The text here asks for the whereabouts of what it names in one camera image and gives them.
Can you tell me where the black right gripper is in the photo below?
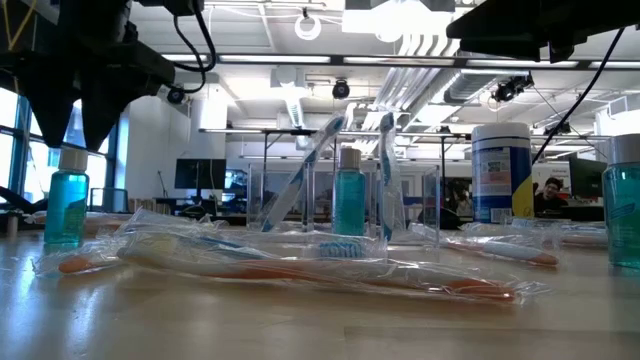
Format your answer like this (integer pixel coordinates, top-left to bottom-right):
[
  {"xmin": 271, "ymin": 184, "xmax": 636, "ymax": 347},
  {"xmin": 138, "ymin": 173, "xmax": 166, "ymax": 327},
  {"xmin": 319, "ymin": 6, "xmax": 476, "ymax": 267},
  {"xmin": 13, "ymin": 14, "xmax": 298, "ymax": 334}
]
[{"xmin": 446, "ymin": 0, "xmax": 640, "ymax": 64}]

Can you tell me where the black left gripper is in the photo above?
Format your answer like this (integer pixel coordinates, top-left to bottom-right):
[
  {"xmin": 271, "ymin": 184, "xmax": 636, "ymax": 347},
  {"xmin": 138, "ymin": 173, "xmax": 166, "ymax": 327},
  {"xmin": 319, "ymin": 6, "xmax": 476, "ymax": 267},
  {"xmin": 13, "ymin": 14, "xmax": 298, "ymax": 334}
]
[{"xmin": 0, "ymin": 0, "xmax": 176, "ymax": 150}]

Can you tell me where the teal mouthwash bottle white cap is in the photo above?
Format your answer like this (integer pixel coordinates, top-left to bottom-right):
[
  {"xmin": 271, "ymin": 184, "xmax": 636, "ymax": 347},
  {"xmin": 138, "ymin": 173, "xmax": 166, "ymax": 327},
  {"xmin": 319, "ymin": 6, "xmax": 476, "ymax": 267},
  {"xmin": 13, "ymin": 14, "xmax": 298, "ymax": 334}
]
[
  {"xmin": 332, "ymin": 147, "xmax": 367, "ymax": 237},
  {"xmin": 601, "ymin": 133, "xmax": 640, "ymax": 271},
  {"xmin": 43, "ymin": 148, "xmax": 91, "ymax": 246}
]

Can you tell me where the blue toothbrush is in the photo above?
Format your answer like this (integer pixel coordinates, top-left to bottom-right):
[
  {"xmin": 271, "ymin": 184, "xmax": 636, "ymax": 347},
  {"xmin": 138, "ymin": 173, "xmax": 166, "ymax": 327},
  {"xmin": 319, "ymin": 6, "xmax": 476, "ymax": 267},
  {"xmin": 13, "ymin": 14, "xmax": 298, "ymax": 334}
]
[
  {"xmin": 375, "ymin": 110, "xmax": 407, "ymax": 244},
  {"xmin": 127, "ymin": 208, "xmax": 389, "ymax": 262},
  {"xmin": 258, "ymin": 114, "xmax": 347, "ymax": 234}
]

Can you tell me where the clear acrylic organizer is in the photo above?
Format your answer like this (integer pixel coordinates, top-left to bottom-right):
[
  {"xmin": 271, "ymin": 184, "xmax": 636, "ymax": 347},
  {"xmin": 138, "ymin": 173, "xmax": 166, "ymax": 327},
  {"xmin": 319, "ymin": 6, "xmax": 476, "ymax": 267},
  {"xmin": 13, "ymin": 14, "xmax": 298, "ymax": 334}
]
[{"xmin": 246, "ymin": 158, "xmax": 442, "ymax": 249}]

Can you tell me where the ceiling light strip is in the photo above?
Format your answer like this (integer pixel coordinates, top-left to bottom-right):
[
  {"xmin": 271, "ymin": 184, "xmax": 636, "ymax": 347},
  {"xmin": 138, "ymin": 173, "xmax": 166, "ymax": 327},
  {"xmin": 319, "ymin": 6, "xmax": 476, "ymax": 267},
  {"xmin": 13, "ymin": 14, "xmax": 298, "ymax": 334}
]
[
  {"xmin": 162, "ymin": 53, "xmax": 209, "ymax": 63},
  {"xmin": 588, "ymin": 60, "xmax": 640, "ymax": 70},
  {"xmin": 218, "ymin": 54, "xmax": 332, "ymax": 64},
  {"xmin": 467, "ymin": 59, "xmax": 580, "ymax": 69},
  {"xmin": 342, "ymin": 56, "xmax": 456, "ymax": 66}
]

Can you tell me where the large window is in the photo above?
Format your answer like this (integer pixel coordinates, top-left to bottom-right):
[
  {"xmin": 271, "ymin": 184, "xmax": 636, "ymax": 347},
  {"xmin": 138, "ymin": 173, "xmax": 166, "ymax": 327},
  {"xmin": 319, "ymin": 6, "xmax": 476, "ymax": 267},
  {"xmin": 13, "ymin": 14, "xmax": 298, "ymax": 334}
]
[{"xmin": 0, "ymin": 87, "xmax": 119, "ymax": 211}]

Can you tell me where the white blue wipes canister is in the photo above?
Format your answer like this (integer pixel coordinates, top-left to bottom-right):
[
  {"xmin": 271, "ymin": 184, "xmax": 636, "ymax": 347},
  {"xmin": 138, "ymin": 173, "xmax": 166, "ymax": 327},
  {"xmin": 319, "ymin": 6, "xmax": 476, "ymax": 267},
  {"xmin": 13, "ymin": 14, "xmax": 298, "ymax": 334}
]
[{"xmin": 471, "ymin": 122, "xmax": 535, "ymax": 225}]

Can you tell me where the black monitor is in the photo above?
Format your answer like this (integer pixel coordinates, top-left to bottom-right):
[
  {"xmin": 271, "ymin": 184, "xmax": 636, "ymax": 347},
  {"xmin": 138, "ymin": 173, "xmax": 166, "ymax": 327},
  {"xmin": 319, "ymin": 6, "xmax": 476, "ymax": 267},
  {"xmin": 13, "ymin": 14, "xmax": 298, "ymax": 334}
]
[
  {"xmin": 174, "ymin": 158, "xmax": 227, "ymax": 191},
  {"xmin": 568, "ymin": 157, "xmax": 609, "ymax": 200}
]

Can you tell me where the person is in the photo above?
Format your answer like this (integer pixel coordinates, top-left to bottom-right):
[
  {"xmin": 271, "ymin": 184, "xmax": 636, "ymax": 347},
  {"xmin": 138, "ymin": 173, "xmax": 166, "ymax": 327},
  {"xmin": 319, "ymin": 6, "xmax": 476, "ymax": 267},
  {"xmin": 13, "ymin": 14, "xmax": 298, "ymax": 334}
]
[{"xmin": 532, "ymin": 175, "xmax": 569, "ymax": 214}]

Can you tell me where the black chair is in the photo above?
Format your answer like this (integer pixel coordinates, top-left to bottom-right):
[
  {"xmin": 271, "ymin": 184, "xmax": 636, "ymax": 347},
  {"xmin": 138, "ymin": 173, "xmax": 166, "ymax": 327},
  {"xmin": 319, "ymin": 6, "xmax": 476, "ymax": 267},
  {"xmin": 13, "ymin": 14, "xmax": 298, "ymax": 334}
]
[{"xmin": 418, "ymin": 207, "xmax": 464, "ymax": 231}]

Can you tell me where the black ceiling camera cluster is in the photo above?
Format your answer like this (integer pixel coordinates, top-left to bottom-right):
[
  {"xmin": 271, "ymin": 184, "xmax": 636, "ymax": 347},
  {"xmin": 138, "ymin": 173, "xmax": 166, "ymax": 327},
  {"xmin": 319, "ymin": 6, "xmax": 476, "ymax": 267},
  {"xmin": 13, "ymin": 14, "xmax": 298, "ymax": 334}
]
[{"xmin": 489, "ymin": 72, "xmax": 535, "ymax": 104}]

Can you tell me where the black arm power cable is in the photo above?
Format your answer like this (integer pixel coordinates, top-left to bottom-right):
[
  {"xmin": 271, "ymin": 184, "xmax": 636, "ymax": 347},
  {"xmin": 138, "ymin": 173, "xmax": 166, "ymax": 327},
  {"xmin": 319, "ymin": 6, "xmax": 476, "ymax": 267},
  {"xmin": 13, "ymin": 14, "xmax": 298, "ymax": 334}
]
[{"xmin": 530, "ymin": 27, "xmax": 626, "ymax": 165}]

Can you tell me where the thin yellow cable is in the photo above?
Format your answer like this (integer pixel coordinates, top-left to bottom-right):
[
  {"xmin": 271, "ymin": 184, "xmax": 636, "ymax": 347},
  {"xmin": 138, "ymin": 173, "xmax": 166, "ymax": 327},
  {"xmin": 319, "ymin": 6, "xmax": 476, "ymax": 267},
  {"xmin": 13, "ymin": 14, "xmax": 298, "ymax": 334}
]
[{"xmin": 0, "ymin": 0, "xmax": 39, "ymax": 51}]

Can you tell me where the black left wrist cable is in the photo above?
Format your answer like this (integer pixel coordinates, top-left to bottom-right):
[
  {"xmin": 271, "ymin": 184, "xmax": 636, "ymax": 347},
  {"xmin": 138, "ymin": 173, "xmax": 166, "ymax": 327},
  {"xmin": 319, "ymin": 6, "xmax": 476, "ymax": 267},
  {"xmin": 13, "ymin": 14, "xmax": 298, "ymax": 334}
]
[{"xmin": 172, "ymin": 9, "xmax": 218, "ymax": 95}]

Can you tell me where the white cable coil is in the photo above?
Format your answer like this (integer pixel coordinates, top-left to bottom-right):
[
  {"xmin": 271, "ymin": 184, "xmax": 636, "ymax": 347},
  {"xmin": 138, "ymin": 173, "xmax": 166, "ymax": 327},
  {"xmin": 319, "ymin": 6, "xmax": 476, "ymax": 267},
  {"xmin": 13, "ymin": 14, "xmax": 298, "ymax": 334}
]
[{"xmin": 293, "ymin": 13, "xmax": 323, "ymax": 42}]

